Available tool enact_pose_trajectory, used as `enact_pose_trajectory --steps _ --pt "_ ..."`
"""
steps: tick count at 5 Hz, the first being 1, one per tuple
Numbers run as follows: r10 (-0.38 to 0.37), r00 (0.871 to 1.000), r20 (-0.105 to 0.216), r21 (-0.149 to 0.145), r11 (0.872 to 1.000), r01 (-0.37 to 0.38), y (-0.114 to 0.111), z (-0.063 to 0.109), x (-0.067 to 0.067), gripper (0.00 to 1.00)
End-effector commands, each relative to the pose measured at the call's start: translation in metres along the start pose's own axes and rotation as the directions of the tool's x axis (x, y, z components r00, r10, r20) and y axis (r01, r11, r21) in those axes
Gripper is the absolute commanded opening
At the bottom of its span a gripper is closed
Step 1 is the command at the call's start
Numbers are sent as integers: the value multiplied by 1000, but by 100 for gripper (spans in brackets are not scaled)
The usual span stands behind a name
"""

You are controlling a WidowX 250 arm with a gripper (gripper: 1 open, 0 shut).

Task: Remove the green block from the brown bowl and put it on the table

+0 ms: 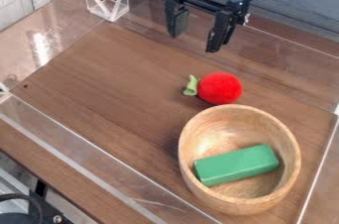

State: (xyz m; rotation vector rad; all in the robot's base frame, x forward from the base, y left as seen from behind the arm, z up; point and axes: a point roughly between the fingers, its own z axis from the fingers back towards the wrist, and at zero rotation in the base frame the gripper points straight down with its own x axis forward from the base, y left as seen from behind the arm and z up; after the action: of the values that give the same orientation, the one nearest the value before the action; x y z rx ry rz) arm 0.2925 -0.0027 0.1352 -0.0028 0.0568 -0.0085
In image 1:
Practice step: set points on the clear acrylic corner bracket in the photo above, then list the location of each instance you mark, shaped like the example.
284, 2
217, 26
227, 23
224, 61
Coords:
108, 9

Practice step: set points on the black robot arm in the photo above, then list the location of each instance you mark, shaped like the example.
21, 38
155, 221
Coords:
229, 12

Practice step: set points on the brown wooden bowl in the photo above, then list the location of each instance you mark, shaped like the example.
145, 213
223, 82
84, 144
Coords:
227, 128

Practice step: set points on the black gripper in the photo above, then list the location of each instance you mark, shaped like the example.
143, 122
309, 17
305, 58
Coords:
219, 36

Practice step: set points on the clear acrylic front wall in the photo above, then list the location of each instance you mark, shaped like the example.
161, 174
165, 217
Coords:
107, 188

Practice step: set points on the green rectangular block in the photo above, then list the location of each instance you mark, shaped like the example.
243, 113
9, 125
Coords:
235, 165

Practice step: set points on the red plush strawberry toy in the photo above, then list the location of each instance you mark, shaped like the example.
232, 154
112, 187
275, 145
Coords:
217, 88

